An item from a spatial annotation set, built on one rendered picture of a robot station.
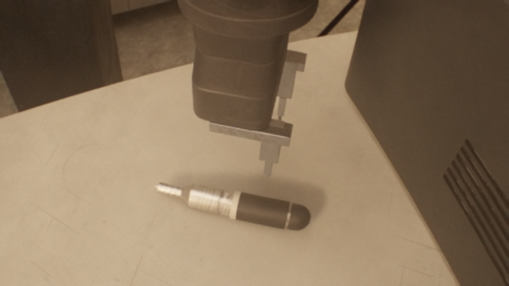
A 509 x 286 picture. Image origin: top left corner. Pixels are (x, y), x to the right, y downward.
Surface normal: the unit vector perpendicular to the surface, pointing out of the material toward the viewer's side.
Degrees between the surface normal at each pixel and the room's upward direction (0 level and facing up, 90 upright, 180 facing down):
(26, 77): 90
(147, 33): 0
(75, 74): 90
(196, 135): 0
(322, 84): 0
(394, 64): 90
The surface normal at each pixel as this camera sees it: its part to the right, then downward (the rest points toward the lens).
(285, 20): 0.51, 0.70
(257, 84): 0.03, 0.54
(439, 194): -0.93, 0.25
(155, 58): 0.07, -0.61
